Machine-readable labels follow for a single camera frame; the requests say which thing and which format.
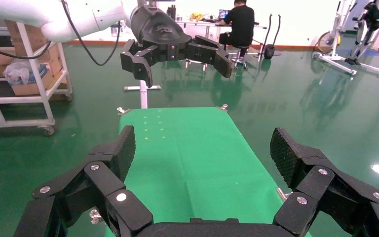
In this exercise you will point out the white table leg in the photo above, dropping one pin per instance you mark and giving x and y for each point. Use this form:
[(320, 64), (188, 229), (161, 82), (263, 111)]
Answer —
[(143, 96)]

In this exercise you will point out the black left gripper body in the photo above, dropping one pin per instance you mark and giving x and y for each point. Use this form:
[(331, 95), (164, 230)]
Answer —
[(160, 32)]

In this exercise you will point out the yellow object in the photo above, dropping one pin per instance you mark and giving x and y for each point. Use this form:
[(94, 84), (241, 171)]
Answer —
[(196, 15)]

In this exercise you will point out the silver binder clip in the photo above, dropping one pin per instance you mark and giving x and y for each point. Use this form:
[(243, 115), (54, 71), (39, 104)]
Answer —
[(94, 216), (123, 111), (282, 195), (223, 107)]

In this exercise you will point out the brown cardboard box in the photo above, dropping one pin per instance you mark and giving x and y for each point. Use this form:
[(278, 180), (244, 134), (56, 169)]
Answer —
[(54, 62), (29, 89), (0, 58)]

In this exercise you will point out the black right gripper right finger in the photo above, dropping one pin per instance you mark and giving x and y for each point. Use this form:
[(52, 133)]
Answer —
[(317, 186)]

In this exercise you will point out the white desk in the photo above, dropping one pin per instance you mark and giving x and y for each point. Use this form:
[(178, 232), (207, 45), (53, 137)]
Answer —
[(206, 24)]

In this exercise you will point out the laptop computer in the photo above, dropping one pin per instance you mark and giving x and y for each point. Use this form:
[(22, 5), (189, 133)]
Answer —
[(223, 13)]

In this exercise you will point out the person in black clothes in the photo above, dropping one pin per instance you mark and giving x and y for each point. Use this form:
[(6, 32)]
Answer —
[(241, 23)]

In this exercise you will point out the stacked cardboard boxes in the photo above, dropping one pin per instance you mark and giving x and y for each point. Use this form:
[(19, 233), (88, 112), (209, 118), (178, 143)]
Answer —
[(37, 37)]

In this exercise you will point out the round stool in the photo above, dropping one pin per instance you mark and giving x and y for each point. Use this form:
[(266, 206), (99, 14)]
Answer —
[(240, 49)]

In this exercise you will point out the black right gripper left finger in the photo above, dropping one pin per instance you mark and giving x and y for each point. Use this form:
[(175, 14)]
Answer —
[(104, 183)]

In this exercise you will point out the white metal rack cart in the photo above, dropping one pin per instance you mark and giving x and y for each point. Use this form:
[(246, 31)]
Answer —
[(36, 73)]

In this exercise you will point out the black hooked rod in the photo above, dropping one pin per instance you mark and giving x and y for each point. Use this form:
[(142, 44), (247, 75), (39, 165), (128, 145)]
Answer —
[(267, 31), (277, 29)]

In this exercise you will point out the black canister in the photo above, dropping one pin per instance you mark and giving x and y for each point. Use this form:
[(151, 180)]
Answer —
[(269, 51)]

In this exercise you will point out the yellow wheel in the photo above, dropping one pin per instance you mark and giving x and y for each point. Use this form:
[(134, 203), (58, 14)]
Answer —
[(322, 41)]

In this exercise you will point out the green table cloth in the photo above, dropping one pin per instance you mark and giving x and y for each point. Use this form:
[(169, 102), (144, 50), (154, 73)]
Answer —
[(192, 163)]

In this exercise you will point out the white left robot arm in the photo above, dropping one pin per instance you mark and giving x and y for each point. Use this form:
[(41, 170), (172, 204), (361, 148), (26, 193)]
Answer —
[(78, 19)]

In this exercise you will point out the clear plastic bag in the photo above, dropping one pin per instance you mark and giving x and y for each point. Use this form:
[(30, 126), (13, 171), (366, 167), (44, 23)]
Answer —
[(18, 70)]

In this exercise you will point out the grey black machine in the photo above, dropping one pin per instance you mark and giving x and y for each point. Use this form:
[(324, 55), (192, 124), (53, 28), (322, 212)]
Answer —
[(371, 19)]

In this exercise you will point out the clear plastic container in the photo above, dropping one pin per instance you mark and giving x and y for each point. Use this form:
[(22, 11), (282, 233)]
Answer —
[(115, 30)]

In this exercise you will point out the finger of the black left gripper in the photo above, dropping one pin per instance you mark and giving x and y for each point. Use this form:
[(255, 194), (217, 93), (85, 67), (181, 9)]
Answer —
[(215, 57), (137, 63)]

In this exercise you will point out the white metal stand frame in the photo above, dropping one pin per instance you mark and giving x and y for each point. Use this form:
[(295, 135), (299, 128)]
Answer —
[(333, 62)]

